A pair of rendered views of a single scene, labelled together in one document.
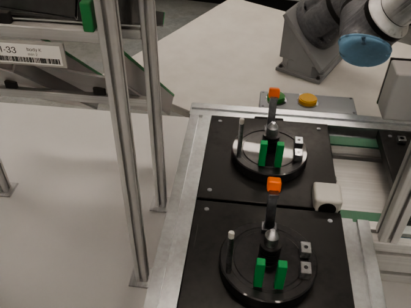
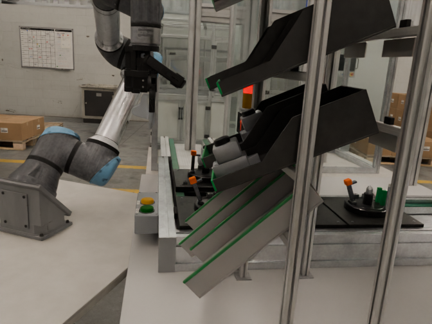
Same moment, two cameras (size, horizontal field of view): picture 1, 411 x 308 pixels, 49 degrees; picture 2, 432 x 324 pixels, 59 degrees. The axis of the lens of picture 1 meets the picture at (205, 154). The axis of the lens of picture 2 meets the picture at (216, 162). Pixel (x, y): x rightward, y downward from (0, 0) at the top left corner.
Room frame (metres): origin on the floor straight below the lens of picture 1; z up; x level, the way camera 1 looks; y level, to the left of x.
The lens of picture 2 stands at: (0.93, 0.94, 1.39)
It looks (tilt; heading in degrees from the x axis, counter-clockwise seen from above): 14 degrees down; 255
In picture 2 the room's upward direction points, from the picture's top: 3 degrees clockwise
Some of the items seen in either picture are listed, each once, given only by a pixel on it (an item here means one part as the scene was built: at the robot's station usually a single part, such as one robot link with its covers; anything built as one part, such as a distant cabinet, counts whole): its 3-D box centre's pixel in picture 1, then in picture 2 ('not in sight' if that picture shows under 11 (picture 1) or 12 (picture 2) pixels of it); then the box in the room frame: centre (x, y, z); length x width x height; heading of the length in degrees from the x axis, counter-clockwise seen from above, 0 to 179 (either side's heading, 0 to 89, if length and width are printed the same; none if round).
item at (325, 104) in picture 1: (305, 112); (147, 211); (0.84, -0.22, 0.93); 0.21 x 0.07 x 0.06; 84
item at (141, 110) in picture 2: not in sight; (143, 112); (0.86, -0.07, 1.27); 0.06 x 0.03 x 0.09; 174
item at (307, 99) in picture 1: (307, 101); (147, 202); (0.84, -0.22, 0.96); 0.04 x 0.04 x 0.02
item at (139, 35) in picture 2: not in sight; (145, 37); (0.86, -0.09, 1.45); 0.08 x 0.08 x 0.05
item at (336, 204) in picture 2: not in sight; (368, 197); (0.15, -0.07, 1.01); 0.24 x 0.24 x 0.13; 84
